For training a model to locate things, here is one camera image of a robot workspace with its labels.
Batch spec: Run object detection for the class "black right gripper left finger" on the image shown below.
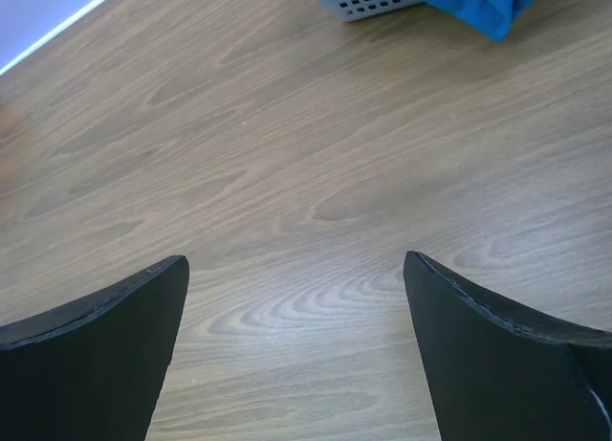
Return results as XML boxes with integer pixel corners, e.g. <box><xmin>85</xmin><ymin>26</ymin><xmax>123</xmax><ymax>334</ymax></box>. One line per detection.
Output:
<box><xmin>1</xmin><ymin>255</ymin><xmax>189</xmax><ymax>440</ymax></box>

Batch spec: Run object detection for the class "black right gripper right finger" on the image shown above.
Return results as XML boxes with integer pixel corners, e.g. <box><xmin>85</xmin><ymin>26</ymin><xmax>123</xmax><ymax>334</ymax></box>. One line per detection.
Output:
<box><xmin>404</xmin><ymin>252</ymin><xmax>611</xmax><ymax>440</ymax></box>

